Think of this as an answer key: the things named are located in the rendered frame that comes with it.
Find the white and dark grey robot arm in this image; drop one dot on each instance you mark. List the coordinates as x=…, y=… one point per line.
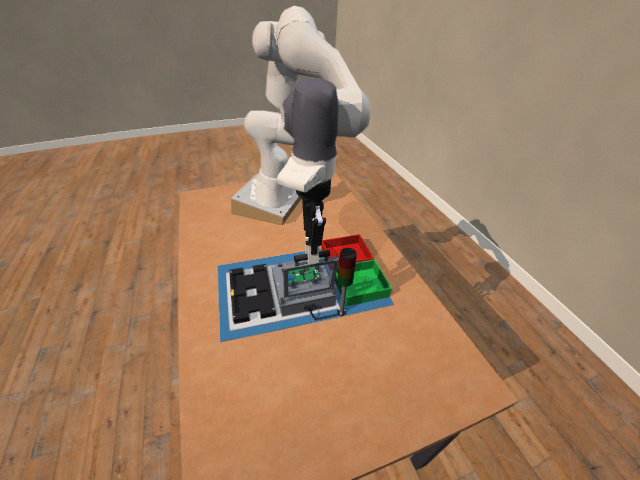
x=312, y=103

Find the green bin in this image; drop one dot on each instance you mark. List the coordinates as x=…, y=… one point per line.
x=369, y=284

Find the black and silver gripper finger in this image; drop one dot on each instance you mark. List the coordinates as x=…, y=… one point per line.
x=315, y=234
x=305, y=222

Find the red open-top bin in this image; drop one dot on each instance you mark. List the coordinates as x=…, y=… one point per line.
x=355, y=242

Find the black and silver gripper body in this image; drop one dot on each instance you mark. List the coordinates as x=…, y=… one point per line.
x=315, y=196

